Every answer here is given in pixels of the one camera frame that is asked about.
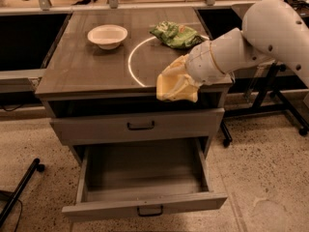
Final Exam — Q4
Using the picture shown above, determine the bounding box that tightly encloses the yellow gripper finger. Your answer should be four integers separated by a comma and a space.
161, 55, 188, 75
167, 75, 200, 101

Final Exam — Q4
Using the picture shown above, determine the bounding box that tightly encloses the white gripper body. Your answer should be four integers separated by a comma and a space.
185, 41, 226, 85

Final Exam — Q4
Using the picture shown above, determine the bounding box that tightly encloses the yellow sponge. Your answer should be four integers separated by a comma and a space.
156, 72, 201, 102

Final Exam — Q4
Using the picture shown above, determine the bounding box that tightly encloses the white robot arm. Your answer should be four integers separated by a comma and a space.
156, 0, 309, 102

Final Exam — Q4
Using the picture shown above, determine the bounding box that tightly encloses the closed grey upper drawer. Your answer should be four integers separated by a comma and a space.
51, 108, 224, 145

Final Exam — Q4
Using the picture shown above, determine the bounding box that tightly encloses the grey drawer cabinet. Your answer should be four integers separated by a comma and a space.
36, 7, 232, 160

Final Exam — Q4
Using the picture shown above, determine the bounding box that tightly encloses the open grey lower drawer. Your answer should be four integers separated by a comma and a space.
62, 138, 227, 222

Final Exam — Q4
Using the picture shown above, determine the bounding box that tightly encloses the green chip bag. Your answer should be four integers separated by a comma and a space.
150, 21, 205, 49

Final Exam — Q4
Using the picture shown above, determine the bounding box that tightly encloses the white bowl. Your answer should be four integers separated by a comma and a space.
87, 24, 127, 50

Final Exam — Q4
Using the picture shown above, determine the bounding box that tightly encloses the black side table stand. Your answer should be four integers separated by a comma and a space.
219, 2, 309, 148

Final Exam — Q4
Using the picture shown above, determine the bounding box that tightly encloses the black floor stand leg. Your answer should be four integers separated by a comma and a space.
0, 159, 45, 226

